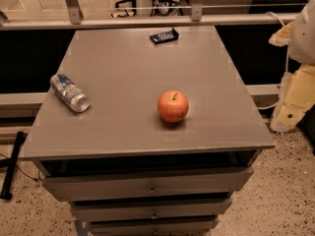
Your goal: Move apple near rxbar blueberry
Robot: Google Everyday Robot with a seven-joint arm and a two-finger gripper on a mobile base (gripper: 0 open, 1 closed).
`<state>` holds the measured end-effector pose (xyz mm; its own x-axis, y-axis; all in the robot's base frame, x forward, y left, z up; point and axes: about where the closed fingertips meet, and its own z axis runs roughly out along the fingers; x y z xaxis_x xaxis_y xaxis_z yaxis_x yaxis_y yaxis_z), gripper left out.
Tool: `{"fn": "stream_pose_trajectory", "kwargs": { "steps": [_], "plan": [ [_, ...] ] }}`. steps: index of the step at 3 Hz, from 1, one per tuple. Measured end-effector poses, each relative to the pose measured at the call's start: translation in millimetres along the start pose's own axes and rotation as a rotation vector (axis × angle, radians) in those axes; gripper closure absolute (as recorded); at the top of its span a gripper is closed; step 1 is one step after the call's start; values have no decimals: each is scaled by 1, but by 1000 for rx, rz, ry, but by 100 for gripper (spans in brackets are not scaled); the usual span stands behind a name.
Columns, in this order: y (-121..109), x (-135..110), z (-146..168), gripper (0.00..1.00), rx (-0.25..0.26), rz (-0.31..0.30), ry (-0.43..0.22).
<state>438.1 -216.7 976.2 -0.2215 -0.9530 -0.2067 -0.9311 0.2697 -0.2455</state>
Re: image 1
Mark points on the top grey drawer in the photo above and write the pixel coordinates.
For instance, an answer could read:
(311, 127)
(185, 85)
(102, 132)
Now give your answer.
(147, 184)

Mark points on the red apple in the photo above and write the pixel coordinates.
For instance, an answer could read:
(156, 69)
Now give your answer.
(172, 106)

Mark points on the bottom grey drawer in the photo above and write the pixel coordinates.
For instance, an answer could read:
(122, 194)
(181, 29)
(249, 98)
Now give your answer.
(154, 227)

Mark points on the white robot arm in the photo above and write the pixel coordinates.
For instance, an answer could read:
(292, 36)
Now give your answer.
(301, 46)

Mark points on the silver blue drink can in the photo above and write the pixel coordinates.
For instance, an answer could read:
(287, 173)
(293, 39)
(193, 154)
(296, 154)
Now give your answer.
(69, 93)

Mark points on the grey drawer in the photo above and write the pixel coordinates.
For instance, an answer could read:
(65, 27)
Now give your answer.
(154, 227)
(164, 209)
(147, 184)

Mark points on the middle grey drawer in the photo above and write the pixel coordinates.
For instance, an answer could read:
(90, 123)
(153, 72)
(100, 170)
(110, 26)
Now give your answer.
(164, 209)

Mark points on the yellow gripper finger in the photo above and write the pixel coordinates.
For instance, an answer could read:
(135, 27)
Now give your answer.
(281, 37)
(296, 97)

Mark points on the grey metal railing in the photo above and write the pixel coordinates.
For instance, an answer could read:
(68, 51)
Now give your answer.
(110, 14)

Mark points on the black stand leg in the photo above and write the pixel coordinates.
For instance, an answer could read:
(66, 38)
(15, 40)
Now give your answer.
(10, 163)

